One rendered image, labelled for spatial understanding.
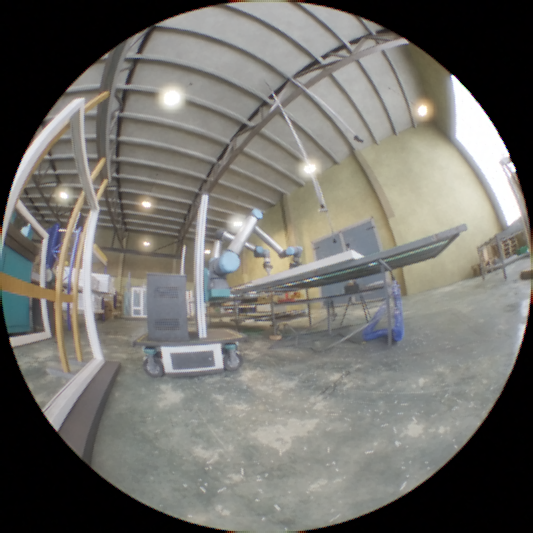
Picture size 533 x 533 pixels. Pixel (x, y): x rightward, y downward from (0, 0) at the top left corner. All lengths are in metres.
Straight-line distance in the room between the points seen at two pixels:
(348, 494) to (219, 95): 8.67
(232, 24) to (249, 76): 2.71
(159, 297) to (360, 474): 1.45
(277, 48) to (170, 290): 8.03
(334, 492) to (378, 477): 0.13
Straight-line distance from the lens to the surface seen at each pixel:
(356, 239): 8.46
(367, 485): 0.64
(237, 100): 8.14
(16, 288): 1.14
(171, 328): 1.30
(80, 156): 1.41
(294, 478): 0.64
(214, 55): 7.92
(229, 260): 1.16
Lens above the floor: 0.57
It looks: 14 degrees up
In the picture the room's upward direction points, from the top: 5 degrees counter-clockwise
